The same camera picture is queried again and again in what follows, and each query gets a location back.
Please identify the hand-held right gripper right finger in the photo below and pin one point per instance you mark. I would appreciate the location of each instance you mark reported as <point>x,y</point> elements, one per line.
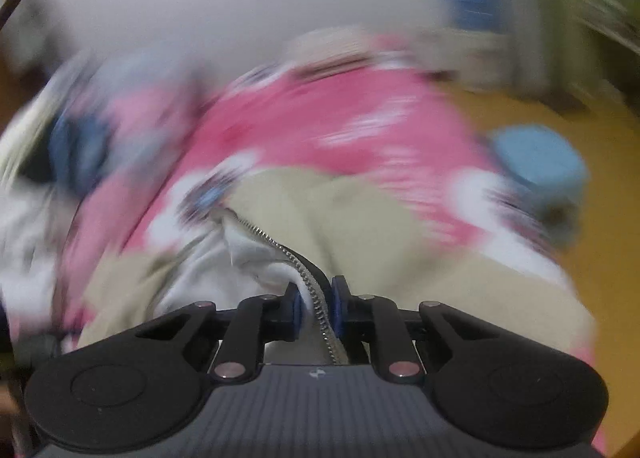
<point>337,308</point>

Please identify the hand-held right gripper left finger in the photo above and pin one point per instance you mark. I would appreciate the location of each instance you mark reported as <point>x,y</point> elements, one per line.
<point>297,310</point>

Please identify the beige zip jacket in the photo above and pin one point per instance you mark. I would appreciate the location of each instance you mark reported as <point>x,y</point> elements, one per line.
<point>380,238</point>

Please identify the pink floral blanket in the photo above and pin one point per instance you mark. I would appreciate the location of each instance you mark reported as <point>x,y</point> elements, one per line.
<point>320,128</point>

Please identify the light blue plastic stool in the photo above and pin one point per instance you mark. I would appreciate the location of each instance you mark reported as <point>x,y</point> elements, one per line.
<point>540,163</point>

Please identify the pink grey floral quilt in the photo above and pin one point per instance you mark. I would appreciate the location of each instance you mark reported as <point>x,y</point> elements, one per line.
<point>145,93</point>

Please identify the small white cabinet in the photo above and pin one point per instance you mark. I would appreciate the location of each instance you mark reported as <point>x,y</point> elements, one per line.
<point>470,58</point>

